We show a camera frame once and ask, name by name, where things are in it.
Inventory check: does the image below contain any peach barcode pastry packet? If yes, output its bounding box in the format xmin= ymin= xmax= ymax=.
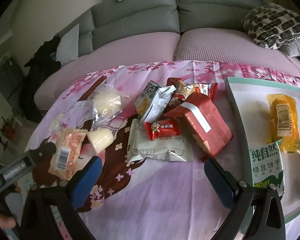
xmin=48 ymin=128 xmax=88 ymax=180

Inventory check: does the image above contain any green mung bean biscuit packet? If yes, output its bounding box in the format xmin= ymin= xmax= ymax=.
xmin=249 ymin=139 xmax=285 ymax=198

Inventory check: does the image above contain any dark red snack box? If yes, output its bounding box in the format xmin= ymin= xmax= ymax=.
xmin=164 ymin=93 xmax=233 ymax=157

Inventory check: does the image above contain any white snack packet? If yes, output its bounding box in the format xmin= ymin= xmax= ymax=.
xmin=127 ymin=119 xmax=193 ymax=162

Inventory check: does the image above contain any small red candy packet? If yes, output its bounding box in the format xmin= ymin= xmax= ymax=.
xmin=143 ymin=119 xmax=181 ymax=141

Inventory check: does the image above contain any orange bread packet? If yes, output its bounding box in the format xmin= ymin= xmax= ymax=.
xmin=267 ymin=94 xmax=300 ymax=154

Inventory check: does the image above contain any person left hand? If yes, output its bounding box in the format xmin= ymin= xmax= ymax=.
xmin=0 ymin=213 xmax=16 ymax=230

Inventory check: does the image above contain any clear bag white pastry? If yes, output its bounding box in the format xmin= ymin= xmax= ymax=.
xmin=85 ymin=83 xmax=130 ymax=129

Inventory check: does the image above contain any teal white tray box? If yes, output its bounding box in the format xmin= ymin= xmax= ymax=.
xmin=225 ymin=76 xmax=300 ymax=224

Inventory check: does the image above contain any pink cartoon print cloth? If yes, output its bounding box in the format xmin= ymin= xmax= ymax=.
xmin=28 ymin=60 xmax=300 ymax=239

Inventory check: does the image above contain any red cartoon snack packet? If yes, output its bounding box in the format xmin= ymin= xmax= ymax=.
xmin=165 ymin=77 xmax=218 ymax=112

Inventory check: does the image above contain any green white cracker packet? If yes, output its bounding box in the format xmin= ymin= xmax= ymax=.
xmin=135 ymin=81 xmax=176 ymax=122

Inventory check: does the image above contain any black clothing pile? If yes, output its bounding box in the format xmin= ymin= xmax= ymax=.
xmin=19 ymin=35 xmax=61 ymax=123

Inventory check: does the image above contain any light grey cushion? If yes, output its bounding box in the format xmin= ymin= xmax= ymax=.
xmin=56 ymin=24 xmax=79 ymax=66

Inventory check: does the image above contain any black white patterned cushion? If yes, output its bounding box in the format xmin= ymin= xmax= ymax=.
xmin=243 ymin=3 xmax=300 ymax=49

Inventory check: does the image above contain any grey sofa with pink cover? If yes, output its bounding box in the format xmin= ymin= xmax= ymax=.
xmin=34 ymin=0 xmax=300 ymax=110

